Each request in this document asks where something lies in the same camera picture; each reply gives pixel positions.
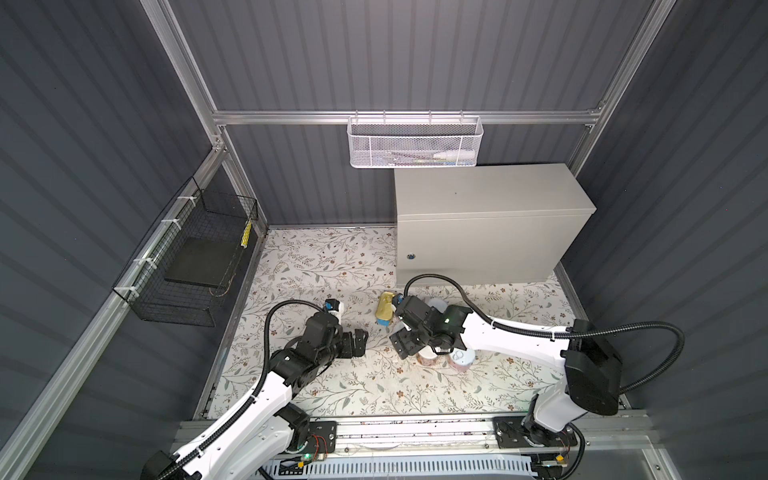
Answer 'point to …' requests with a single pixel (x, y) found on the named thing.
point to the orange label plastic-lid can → (427, 356)
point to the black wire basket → (195, 212)
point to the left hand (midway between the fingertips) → (354, 334)
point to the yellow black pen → (246, 234)
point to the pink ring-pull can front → (461, 359)
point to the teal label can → (438, 303)
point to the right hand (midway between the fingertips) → (406, 338)
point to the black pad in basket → (203, 261)
